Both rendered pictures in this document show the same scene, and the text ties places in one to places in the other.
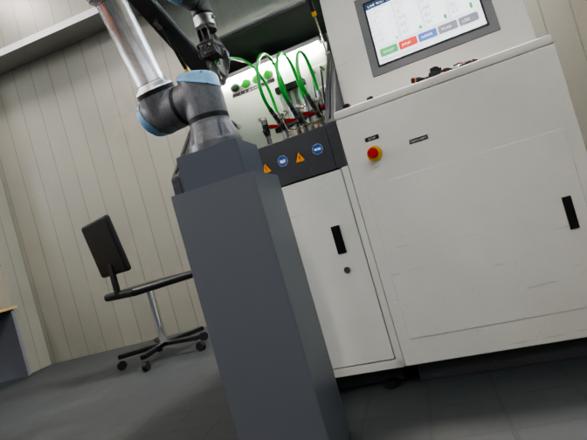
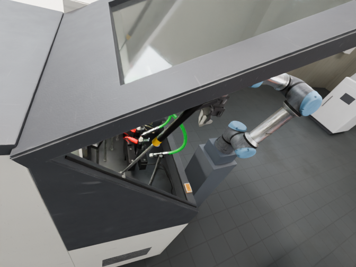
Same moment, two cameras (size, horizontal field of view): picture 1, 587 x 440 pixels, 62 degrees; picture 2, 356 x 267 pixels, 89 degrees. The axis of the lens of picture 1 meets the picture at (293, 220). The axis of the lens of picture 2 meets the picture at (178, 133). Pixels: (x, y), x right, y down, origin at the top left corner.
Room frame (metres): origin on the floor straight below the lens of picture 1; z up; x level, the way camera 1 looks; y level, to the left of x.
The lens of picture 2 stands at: (2.43, 0.50, 1.79)
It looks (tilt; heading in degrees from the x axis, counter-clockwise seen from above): 42 degrees down; 217
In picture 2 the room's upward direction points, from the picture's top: 23 degrees clockwise
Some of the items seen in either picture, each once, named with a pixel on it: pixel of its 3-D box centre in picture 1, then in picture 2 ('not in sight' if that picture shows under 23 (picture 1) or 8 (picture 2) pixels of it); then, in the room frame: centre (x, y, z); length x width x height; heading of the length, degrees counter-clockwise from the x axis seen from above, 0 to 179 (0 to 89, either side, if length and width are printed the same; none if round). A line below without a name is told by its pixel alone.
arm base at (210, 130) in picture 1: (213, 134); (227, 141); (1.37, 0.15, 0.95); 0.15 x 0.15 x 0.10
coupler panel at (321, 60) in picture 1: (327, 88); not in sight; (2.20, -0.31, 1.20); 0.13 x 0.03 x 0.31; 70
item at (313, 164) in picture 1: (255, 173); (172, 162); (1.82, 0.09, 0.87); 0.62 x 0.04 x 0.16; 70
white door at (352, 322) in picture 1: (284, 283); not in sight; (1.80, 0.10, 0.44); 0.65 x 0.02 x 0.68; 70
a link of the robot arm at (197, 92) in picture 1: (200, 95); (234, 131); (1.38, 0.16, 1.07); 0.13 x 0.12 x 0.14; 63
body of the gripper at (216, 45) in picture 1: (210, 44); (215, 103); (1.74, 0.12, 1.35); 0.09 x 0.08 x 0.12; 160
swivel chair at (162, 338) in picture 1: (148, 285); not in sight; (3.49, 1.13, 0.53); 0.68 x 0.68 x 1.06
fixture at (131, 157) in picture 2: not in sight; (133, 146); (2.00, -0.11, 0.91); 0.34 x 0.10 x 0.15; 70
